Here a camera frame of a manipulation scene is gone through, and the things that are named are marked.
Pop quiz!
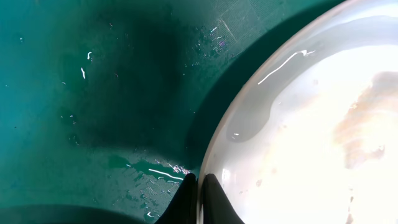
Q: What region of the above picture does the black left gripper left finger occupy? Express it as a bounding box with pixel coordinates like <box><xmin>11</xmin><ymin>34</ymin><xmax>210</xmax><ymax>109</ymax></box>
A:
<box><xmin>155</xmin><ymin>173</ymin><xmax>198</xmax><ymax>224</ymax></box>

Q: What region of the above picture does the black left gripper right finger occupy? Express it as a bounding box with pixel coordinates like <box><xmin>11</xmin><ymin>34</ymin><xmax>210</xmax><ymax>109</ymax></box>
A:
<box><xmin>201</xmin><ymin>174</ymin><xmax>244</xmax><ymax>224</ymax></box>

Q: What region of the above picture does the light blue plate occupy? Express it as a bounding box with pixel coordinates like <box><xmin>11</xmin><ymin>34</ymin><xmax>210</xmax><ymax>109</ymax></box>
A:
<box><xmin>198</xmin><ymin>0</ymin><xmax>397</xmax><ymax>223</ymax></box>

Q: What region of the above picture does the blue plastic tray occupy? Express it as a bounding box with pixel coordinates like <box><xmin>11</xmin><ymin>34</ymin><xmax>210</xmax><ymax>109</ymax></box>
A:
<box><xmin>1</xmin><ymin>0</ymin><xmax>336</xmax><ymax>223</ymax></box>

